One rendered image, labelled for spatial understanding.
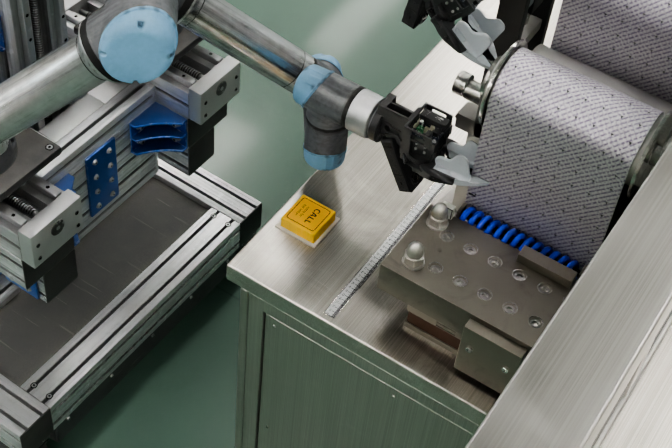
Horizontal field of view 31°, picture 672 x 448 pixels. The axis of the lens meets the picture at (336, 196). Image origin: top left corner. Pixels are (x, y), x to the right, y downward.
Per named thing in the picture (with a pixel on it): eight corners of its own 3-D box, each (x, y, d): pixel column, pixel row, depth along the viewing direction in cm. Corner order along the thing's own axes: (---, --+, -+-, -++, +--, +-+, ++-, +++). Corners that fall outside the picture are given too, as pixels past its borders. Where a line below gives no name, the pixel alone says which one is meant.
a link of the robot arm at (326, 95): (313, 88, 215) (316, 51, 209) (366, 115, 211) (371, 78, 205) (288, 113, 210) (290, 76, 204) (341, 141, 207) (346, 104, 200)
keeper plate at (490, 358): (459, 358, 198) (470, 317, 190) (514, 389, 195) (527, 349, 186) (451, 369, 196) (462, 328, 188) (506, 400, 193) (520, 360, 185)
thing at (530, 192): (465, 204, 205) (484, 125, 192) (592, 269, 198) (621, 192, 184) (463, 205, 205) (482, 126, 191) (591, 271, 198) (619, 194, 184)
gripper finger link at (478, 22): (516, 53, 191) (481, 6, 188) (490, 65, 195) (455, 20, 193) (525, 42, 192) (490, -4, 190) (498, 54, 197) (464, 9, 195)
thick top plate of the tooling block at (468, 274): (425, 227, 208) (430, 203, 204) (642, 342, 195) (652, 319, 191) (376, 287, 199) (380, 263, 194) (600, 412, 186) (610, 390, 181)
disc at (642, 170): (655, 160, 194) (682, 90, 183) (658, 161, 194) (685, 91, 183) (617, 215, 185) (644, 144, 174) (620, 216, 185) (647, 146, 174)
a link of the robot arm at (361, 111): (343, 137, 206) (368, 110, 211) (366, 149, 205) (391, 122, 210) (346, 105, 201) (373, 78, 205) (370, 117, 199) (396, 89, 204)
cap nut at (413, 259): (409, 249, 197) (412, 231, 193) (428, 260, 195) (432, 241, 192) (397, 263, 194) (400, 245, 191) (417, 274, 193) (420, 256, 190)
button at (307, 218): (302, 202, 219) (303, 193, 217) (335, 220, 217) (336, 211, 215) (280, 226, 215) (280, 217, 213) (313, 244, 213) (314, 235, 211)
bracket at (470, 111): (448, 190, 224) (475, 64, 201) (479, 206, 222) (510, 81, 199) (434, 207, 221) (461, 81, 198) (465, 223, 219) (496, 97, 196)
